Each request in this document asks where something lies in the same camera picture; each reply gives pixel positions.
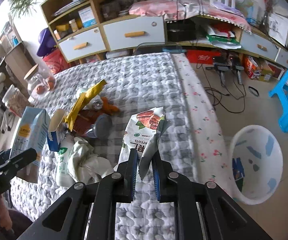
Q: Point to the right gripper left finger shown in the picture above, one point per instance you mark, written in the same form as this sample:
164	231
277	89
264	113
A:
88	211

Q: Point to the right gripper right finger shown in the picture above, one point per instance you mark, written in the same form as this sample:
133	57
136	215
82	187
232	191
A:
202	211

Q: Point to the light blue milk carton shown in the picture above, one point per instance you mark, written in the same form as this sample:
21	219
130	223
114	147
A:
32	132

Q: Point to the white tissue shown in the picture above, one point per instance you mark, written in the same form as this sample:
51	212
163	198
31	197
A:
84	165

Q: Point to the yellow snack wrapper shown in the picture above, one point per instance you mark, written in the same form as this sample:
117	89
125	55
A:
82	101

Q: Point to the green white snack bag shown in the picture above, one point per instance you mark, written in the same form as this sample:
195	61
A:
143	133

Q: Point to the red drink can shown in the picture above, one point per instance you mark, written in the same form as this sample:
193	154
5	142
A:
85	119

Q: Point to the white plastic trash bin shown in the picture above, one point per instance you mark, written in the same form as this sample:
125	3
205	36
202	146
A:
262	159

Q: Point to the glass jar with fruit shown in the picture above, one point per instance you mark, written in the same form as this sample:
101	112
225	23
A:
40	82

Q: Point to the grey patterned bed quilt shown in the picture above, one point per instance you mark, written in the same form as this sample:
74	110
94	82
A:
193	143

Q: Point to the orange snack box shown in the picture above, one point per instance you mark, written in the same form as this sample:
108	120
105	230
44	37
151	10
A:
251	68

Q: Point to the wooden cabinet with drawers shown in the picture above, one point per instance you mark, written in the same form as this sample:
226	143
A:
129	31

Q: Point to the red box under cabinet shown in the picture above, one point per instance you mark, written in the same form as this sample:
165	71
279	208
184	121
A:
202	56

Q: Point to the pink cloth on cabinet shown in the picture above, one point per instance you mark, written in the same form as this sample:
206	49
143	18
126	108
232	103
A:
184	8

